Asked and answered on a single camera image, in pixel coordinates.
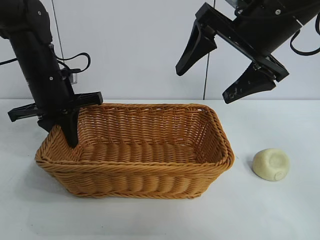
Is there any pale round egg yolk pastry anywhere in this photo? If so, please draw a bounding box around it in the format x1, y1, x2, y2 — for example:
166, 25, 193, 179
252, 147, 291, 182

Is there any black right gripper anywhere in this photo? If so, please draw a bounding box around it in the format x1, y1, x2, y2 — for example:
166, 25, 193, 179
175, 2, 305, 105

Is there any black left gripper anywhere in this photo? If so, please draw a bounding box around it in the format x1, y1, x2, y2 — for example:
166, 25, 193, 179
7, 67, 104, 149

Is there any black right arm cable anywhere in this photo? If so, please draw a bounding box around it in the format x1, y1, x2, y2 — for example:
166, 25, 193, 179
289, 14, 320, 57

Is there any tan woven wicker basket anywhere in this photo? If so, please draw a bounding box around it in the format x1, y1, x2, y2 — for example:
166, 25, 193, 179
34, 102, 235, 200

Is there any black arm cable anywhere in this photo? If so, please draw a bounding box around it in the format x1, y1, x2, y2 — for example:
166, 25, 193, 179
53, 51, 91, 75
289, 14, 320, 57

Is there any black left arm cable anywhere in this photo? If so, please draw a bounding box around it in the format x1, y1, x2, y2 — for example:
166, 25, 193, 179
53, 51, 91, 75

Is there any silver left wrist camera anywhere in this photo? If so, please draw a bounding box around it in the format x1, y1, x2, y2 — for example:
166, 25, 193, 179
65, 71, 80, 85

